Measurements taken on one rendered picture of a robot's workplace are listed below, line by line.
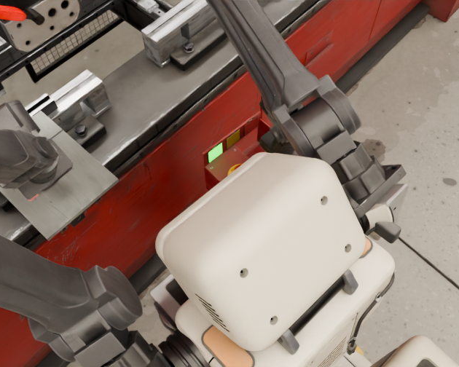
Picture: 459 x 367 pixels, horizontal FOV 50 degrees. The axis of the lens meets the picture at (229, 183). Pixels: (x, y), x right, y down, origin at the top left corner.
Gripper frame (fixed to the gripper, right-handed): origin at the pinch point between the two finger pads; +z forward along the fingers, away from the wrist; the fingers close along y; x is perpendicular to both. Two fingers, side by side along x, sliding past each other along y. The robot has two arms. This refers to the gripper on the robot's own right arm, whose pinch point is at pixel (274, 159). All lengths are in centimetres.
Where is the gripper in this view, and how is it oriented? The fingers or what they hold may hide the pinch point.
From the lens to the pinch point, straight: 127.7
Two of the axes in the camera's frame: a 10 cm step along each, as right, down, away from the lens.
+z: -1.6, 3.3, 9.3
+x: -7.4, 5.8, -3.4
